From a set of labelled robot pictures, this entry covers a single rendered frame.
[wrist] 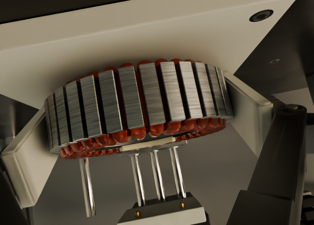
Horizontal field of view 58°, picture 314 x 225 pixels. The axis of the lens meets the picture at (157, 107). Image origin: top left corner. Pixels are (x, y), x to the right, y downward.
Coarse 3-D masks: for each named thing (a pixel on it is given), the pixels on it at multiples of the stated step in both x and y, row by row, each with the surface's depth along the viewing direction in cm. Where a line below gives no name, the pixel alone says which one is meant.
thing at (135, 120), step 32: (128, 64) 13; (160, 64) 13; (192, 64) 14; (64, 96) 14; (96, 96) 13; (128, 96) 13; (160, 96) 13; (192, 96) 13; (224, 96) 15; (64, 128) 14; (96, 128) 13; (128, 128) 12; (160, 128) 13; (192, 128) 14
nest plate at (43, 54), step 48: (144, 0) 11; (192, 0) 11; (240, 0) 11; (288, 0) 12; (0, 48) 11; (48, 48) 12; (96, 48) 12; (144, 48) 14; (192, 48) 15; (240, 48) 16
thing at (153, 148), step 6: (168, 144) 30; (174, 144) 30; (180, 144) 30; (132, 150) 30; (138, 150) 30; (144, 150) 30; (150, 150) 30; (156, 150) 31; (120, 156) 30; (126, 156) 33
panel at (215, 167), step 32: (288, 96) 44; (224, 128) 43; (64, 160) 42; (96, 160) 42; (128, 160) 42; (160, 160) 42; (192, 160) 42; (224, 160) 42; (256, 160) 42; (64, 192) 42; (96, 192) 42; (128, 192) 41; (192, 192) 41; (224, 192) 41; (64, 224) 41; (96, 224) 41; (224, 224) 40
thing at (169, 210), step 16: (176, 160) 31; (160, 176) 31; (176, 176) 31; (144, 192) 31; (160, 192) 31; (144, 208) 23; (160, 208) 22; (176, 208) 20; (192, 208) 19; (128, 224) 19; (144, 224) 19; (160, 224) 19; (176, 224) 19; (192, 224) 19; (208, 224) 21
